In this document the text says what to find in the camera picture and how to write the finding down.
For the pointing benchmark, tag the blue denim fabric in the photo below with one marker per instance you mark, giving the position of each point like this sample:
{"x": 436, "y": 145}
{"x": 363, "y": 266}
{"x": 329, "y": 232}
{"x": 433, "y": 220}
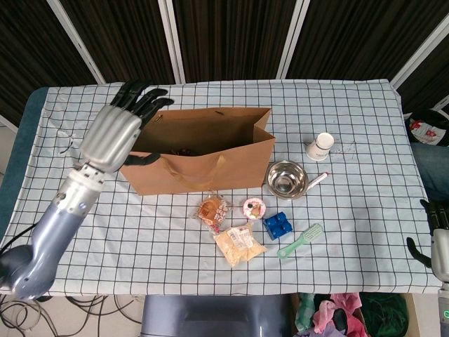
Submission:
{"x": 433, "y": 168}

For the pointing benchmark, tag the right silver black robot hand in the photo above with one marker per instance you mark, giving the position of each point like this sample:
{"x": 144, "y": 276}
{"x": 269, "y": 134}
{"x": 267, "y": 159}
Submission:
{"x": 441, "y": 249}

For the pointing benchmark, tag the stainless steel bowl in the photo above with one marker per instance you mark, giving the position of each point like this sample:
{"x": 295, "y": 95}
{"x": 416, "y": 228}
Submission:
{"x": 286, "y": 179}

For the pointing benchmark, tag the white partition frame post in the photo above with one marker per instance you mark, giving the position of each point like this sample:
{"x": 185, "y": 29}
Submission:
{"x": 293, "y": 42}
{"x": 172, "y": 42}
{"x": 421, "y": 52}
{"x": 77, "y": 42}

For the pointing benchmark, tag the dark green cloth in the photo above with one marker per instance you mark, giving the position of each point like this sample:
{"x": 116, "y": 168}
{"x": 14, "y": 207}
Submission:
{"x": 386, "y": 312}

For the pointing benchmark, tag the blue building block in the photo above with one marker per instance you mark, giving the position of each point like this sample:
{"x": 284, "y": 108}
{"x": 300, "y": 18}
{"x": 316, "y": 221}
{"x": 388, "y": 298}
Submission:
{"x": 277, "y": 226}

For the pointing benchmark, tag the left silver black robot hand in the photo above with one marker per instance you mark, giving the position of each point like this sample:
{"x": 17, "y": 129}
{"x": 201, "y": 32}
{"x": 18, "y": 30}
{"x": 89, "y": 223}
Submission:
{"x": 108, "y": 137}

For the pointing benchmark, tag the mint patterned cloth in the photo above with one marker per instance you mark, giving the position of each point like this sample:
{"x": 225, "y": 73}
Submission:
{"x": 304, "y": 309}

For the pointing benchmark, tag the mint green brush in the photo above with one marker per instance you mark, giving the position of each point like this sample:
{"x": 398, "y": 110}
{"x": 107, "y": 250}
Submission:
{"x": 312, "y": 233}

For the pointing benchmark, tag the pink toy cupcake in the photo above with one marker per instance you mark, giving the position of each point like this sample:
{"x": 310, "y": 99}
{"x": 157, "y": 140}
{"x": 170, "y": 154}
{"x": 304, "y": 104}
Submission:
{"x": 254, "y": 209}

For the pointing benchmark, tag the brown paper bag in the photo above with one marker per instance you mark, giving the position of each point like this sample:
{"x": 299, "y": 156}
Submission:
{"x": 242, "y": 165}

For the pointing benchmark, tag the pink cloth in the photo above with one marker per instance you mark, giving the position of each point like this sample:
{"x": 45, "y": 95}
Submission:
{"x": 347, "y": 309}

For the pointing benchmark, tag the dark red grape bunch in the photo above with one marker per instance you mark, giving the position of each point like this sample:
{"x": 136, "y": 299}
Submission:
{"x": 182, "y": 152}

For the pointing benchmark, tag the white black checkered tablecloth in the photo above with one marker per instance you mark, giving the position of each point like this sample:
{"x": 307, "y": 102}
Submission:
{"x": 350, "y": 245}

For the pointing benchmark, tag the teal table pad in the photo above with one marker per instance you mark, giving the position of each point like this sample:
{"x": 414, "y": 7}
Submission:
{"x": 21, "y": 140}

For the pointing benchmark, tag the white marker with red cap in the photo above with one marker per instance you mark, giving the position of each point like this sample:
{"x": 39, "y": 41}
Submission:
{"x": 315, "y": 182}

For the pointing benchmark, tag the grey-blue robot torso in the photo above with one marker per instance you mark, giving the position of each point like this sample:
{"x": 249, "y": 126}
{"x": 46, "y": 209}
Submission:
{"x": 210, "y": 316}

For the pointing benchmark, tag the white paper cup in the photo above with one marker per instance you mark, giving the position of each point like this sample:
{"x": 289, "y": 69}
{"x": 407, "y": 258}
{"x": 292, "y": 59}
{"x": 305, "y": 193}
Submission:
{"x": 320, "y": 147}

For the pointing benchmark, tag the plastic-wrapped bread bun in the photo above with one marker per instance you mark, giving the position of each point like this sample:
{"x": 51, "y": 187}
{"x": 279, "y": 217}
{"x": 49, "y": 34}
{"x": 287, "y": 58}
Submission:
{"x": 210, "y": 212}

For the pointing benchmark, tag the yellow snack packet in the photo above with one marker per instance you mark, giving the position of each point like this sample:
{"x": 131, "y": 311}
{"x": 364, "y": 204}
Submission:
{"x": 238, "y": 249}

